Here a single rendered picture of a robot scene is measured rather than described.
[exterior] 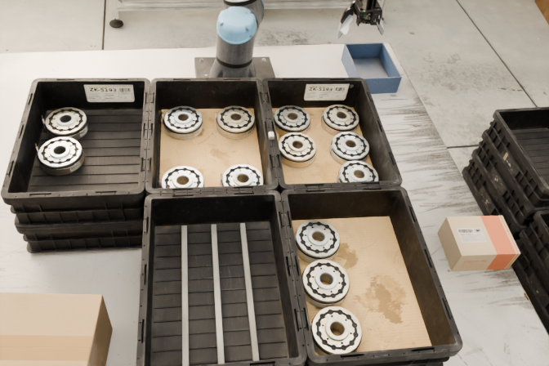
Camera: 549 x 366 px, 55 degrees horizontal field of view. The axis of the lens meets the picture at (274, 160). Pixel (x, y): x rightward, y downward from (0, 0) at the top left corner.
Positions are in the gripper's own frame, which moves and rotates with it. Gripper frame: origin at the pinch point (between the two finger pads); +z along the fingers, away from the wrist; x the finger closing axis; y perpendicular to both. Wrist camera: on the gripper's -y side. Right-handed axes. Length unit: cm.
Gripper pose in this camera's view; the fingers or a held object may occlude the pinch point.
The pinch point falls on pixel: (359, 35)
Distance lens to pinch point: 181.8
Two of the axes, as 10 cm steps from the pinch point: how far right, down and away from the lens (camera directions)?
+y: 1.5, 7.4, -6.5
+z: -0.1, 6.6, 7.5
